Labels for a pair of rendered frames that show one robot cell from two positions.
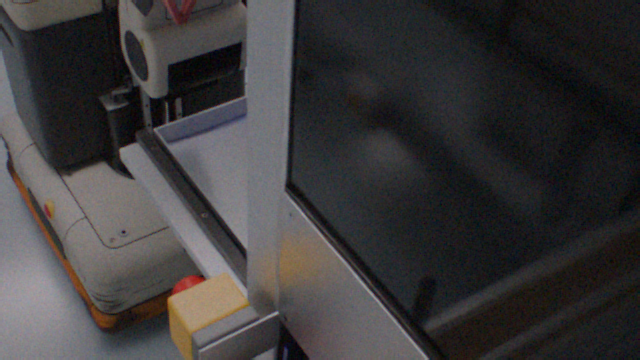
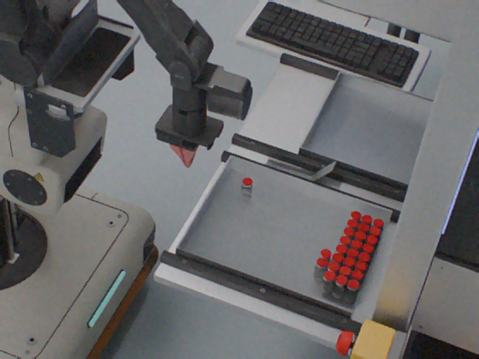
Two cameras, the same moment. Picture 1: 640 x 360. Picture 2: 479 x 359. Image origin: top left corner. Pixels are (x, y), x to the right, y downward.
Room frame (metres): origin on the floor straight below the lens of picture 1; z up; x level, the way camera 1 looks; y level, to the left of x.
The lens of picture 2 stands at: (-0.04, 0.80, 2.33)
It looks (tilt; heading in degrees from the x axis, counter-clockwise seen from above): 48 degrees down; 322
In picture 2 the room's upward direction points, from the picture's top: 7 degrees clockwise
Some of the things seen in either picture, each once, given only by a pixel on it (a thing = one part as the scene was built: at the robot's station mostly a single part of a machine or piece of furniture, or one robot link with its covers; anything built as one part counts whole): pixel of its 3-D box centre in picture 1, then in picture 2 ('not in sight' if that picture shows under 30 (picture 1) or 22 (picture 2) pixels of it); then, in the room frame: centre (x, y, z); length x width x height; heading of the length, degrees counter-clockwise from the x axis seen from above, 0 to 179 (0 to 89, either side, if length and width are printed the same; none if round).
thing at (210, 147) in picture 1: (289, 176); (286, 234); (0.86, 0.03, 0.90); 0.34 x 0.26 x 0.04; 37
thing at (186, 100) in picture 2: not in sight; (193, 89); (0.96, 0.19, 1.25); 0.07 x 0.06 x 0.07; 40
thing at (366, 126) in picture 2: not in sight; (395, 138); (0.97, -0.31, 0.90); 0.34 x 0.26 x 0.04; 36
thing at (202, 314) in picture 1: (213, 325); (375, 354); (0.53, 0.09, 0.99); 0.08 x 0.07 x 0.07; 36
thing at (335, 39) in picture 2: not in sight; (332, 41); (1.37, -0.44, 0.82); 0.40 x 0.14 x 0.02; 35
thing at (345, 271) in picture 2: not in sight; (352, 256); (0.76, -0.04, 0.90); 0.18 x 0.02 x 0.05; 127
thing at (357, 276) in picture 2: not in sight; (364, 260); (0.74, -0.06, 0.90); 0.18 x 0.02 x 0.05; 127
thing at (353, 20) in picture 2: not in sight; (339, 37); (1.40, -0.48, 0.79); 0.45 x 0.28 x 0.03; 35
